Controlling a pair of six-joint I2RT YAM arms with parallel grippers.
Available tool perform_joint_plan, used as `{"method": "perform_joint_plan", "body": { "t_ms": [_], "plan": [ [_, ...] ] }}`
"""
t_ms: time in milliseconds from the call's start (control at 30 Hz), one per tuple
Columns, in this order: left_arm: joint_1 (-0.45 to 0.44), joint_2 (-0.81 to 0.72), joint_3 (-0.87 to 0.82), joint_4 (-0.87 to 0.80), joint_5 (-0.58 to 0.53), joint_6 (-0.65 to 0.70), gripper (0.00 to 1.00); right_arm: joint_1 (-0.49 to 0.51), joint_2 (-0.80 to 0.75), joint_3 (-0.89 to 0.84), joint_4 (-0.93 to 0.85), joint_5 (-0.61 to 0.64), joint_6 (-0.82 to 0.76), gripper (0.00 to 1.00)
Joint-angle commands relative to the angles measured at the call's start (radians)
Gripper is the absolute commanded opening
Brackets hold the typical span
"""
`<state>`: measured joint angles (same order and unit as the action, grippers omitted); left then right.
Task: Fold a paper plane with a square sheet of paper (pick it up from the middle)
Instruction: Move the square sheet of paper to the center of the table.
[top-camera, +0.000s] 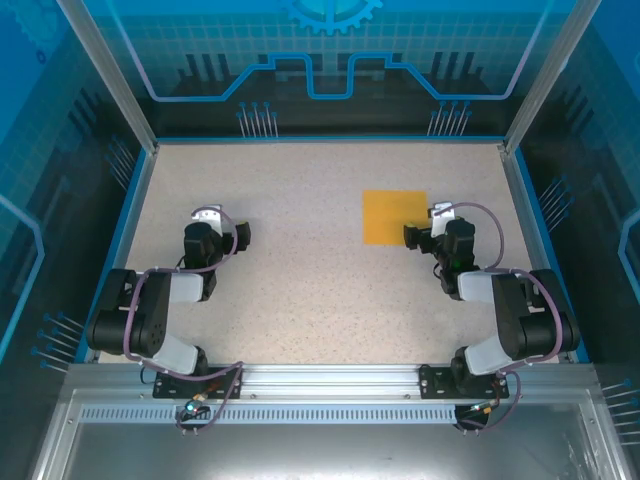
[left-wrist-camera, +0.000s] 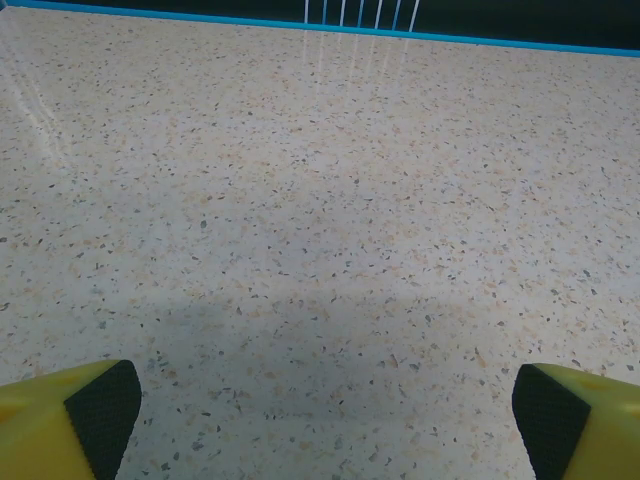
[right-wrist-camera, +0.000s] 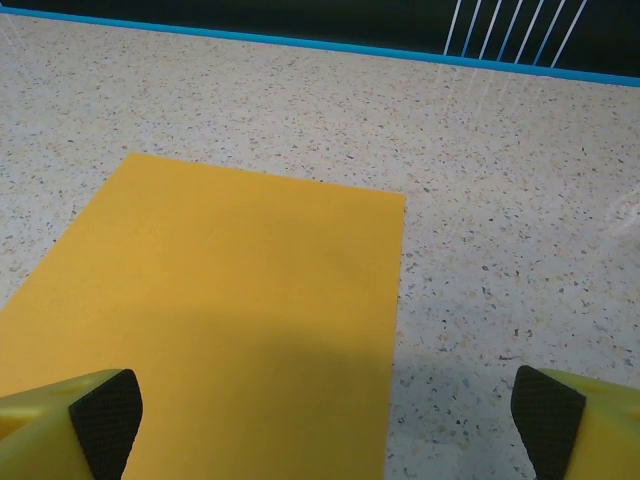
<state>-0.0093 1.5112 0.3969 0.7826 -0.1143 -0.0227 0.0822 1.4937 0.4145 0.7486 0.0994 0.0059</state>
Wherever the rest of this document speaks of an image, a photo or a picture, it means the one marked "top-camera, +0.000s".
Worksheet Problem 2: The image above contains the orange cloth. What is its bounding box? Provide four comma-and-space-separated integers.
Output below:
360, 189, 432, 247

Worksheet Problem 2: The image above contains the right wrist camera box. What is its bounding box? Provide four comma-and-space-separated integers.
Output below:
429, 201, 457, 237

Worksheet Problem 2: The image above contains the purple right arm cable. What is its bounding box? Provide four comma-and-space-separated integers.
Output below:
433, 201, 569, 432

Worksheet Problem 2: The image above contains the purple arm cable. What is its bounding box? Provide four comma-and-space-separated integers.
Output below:
122, 205, 246, 435
433, 201, 569, 432

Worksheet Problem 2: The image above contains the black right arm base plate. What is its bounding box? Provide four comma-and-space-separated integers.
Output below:
418, 364, 511, 400

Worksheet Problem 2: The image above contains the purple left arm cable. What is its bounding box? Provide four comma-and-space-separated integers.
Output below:
122, 205, 246, 435

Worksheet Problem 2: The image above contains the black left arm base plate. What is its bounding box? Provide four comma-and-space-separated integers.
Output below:
152, 366, 245, 400

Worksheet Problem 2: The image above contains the aluminium mounting rail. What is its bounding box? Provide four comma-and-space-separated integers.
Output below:
67, 363, 597, 399

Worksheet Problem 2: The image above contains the metal cable connector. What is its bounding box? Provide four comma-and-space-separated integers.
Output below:
467, 398, 502, 416
180, 394, 210, 420

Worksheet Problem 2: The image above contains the slotted grey cable duct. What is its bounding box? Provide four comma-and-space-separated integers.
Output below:
78, 405, 460, 426

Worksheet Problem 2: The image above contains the aluminium frame post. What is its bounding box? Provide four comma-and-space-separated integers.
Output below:
502, 0, 604, 154
55, 0, 160, 153

